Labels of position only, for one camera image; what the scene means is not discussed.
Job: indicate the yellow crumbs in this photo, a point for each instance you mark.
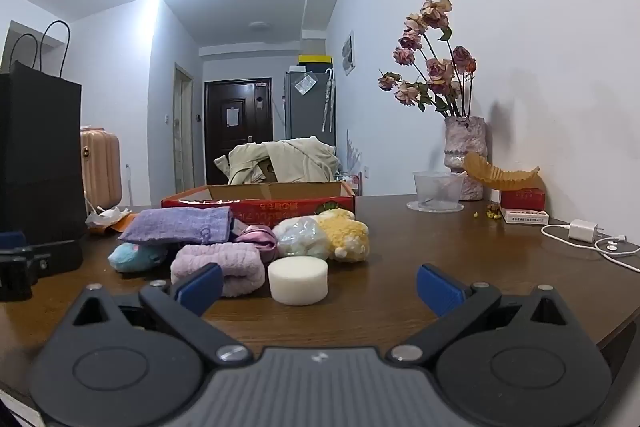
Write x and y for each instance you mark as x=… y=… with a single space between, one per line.
x=490 y=212

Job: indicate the grey refrigerator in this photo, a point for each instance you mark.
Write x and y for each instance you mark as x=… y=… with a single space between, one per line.
x=305 y=117

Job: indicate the round white sponge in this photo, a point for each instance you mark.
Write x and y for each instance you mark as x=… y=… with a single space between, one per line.
x=298 y=279

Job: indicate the wavy amber dish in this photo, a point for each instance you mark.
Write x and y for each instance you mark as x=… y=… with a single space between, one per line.
x=500 y=174

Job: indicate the small ceiling lamp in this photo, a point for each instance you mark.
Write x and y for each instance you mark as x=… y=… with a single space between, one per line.
x=259 y=25

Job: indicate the dark brown entrance door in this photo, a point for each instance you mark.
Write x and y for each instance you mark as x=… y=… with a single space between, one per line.
x=237 y=132

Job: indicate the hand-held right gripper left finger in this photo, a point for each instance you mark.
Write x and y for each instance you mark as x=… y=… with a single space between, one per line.
x=199 y=288

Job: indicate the light interior door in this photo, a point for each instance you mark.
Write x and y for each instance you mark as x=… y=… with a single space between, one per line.
x=183 y=132

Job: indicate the black paper bag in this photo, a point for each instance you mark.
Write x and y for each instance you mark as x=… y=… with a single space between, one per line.
x=40 y=147

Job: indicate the yellow plush toy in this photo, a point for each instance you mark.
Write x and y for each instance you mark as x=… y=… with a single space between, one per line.
x=347 y=232

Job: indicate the pink satin pouch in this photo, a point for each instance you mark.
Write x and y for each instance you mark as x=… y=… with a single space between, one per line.
x=260 y=239

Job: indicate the yellow box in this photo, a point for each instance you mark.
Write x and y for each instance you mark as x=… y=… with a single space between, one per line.
x=315 y=59

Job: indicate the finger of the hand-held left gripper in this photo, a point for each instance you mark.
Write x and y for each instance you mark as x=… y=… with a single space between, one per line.
x=55 y=257

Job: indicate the white power adapter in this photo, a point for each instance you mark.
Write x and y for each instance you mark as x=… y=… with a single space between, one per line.
x=582 y=230

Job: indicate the small red box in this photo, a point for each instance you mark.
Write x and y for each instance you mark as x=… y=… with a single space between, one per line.
x=522 y=198

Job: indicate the clear plastic cup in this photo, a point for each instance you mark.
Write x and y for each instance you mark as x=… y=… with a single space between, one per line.
x=437 y=192

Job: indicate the flat white box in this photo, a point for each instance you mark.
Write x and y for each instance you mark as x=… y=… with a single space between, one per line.
x=525 y=217

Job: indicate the clear plastic bag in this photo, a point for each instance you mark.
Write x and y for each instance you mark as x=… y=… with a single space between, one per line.
x=306 y=84

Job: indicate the orange cloth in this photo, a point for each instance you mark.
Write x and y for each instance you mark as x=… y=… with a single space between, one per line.
x=122 y=223

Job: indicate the pink textured vase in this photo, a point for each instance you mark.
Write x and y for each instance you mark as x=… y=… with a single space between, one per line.
x=465 y=142

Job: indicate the beige coat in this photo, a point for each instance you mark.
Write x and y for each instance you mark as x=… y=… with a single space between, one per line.
x=295 y=162

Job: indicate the red cardboard box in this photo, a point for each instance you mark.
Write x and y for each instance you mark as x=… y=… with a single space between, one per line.
x=280 y=207

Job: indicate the dried pink roses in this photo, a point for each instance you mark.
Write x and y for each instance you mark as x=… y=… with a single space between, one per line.
x=435 y=67

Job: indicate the white umbrella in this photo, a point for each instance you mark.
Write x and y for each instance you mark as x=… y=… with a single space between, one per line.
x=328 y=99

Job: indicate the light blue plush toy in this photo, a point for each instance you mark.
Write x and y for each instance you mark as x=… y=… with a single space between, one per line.
x=135 y=256

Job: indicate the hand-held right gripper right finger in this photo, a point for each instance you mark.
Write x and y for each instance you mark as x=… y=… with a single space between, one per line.
x=440 y=289

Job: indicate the purple towel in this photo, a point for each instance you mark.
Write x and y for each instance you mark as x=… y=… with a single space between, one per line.
x=175 y=224

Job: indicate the framed wall picture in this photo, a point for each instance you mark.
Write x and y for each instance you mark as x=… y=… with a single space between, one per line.
x=349 y=53

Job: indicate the pink towel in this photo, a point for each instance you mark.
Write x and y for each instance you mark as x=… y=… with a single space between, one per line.
x=235 y=264

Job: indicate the pink suitcase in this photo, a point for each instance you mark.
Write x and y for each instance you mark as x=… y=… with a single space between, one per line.
x=102 y=167

